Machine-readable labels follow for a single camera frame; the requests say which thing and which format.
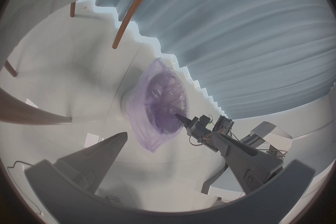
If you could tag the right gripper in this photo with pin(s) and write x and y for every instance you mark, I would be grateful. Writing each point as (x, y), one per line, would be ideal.
(196, 129)

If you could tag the purple plastic bag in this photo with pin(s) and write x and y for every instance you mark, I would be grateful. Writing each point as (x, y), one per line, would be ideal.
(147, 136)

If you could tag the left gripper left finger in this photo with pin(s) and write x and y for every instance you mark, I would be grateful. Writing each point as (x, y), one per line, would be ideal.
(89, 160)

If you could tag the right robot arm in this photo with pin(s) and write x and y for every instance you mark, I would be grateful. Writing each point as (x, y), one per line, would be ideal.
(223, 124)

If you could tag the white trash bin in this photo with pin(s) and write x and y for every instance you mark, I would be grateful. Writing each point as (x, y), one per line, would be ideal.
(125, 102)

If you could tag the white curtain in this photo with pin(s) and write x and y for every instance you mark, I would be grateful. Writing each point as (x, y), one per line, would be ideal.
(236, 34)

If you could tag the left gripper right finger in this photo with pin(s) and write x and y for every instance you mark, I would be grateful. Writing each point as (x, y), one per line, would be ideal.
(246, 162)

